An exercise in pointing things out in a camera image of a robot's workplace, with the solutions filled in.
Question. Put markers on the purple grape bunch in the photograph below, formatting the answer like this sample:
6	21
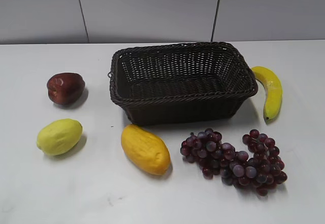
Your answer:
260	167

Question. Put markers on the dark red apple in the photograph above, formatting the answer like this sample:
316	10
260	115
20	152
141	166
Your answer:
65	88

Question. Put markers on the yellow banana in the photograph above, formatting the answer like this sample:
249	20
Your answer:
273	89

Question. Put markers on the yellow green lemon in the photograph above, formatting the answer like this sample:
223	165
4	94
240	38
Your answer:
59	136

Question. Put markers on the dark brown woven basket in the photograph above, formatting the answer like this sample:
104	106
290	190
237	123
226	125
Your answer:
180	83

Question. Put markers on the orange yellow mango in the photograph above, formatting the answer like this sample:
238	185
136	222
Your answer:
146	150

